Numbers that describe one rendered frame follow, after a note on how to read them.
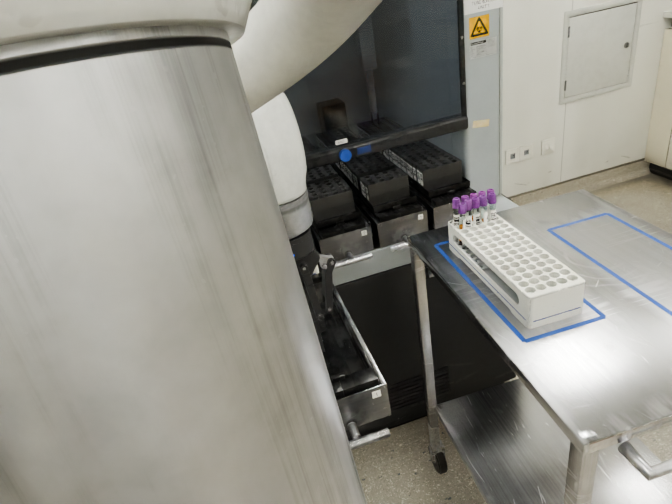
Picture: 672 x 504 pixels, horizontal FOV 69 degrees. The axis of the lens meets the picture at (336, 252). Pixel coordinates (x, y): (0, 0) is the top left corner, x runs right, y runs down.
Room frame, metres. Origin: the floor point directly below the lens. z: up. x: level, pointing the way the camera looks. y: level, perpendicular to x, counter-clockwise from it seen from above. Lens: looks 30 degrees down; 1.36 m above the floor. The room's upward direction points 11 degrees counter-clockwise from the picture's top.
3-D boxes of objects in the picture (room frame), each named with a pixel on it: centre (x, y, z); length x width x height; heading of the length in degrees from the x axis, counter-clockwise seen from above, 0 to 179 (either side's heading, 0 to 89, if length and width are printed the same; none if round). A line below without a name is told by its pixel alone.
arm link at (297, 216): (0.66, 0.07, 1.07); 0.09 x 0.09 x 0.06
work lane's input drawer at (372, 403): (0.85, 0.09, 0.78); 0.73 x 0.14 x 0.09; 10
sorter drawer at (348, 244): (1.37, 0.03, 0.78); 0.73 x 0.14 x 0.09; 10
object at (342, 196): (1.14, -0.01, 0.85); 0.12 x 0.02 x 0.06; 101
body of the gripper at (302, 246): (0.66, 0.07, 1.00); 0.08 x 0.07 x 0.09; 100
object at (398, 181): (1.17, -0.16, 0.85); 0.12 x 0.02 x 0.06; 100
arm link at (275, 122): (0.65, 0.08, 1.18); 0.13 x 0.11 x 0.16; 108
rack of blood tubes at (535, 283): (0.74, -0.31, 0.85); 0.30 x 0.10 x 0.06; 8
